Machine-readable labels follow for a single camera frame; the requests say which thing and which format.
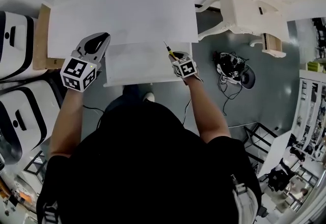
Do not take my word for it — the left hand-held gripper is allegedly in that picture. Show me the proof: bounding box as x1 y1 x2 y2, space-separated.
60 32 112 93

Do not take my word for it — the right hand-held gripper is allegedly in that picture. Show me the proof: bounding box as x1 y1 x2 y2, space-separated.
168 51 204 86

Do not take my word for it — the yellow screwdriver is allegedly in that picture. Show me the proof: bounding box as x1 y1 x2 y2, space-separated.
162 41 179 60

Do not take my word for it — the white drawer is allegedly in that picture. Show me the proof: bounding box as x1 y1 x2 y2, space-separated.
103 42 193 88

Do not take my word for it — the person's right forearm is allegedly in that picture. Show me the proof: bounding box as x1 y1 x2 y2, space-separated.
187 77 231 144

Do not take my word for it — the person's left forearm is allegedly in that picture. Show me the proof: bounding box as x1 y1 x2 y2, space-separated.
48 89 85 159

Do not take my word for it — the white desk with hutch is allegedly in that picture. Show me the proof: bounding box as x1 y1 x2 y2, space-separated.
14 0 199 71

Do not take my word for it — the brown cardboard box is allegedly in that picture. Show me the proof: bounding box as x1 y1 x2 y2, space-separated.
32 4 64 71

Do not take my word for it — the person's dark trouser leg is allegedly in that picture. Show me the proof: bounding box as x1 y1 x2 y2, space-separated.
104 85 148 117

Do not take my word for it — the white and black machine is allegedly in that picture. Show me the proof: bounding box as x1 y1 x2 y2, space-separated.
0 11 39 81
0 80 62 165

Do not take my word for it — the cream vanity table with mirror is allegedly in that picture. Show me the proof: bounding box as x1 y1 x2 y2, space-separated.
195 0 326 59

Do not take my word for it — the person's black shirt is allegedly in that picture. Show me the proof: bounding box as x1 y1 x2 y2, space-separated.
37 102 263 224

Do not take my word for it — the white board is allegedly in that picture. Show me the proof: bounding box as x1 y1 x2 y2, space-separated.
257 131 296 177

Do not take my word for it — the green plastic container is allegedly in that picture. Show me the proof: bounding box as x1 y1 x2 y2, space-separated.
307 62 325 73

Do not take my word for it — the white shelf rack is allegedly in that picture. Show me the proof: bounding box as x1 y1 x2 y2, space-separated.
291 69 326 162

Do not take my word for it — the black device with cables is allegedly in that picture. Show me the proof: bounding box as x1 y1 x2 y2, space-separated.
213 51 256 90

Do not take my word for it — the thin black cable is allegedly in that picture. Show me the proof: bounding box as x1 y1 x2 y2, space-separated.
181 99 192 124
83 105 105 115

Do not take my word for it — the black floor cable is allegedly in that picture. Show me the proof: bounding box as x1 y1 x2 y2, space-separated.
218 81 242 116

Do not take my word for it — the black metal stool frame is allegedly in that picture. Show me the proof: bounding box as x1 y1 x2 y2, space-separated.
243 122 278 165

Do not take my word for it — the grey bag strap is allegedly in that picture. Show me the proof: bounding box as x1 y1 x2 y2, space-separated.
230 174 260 224

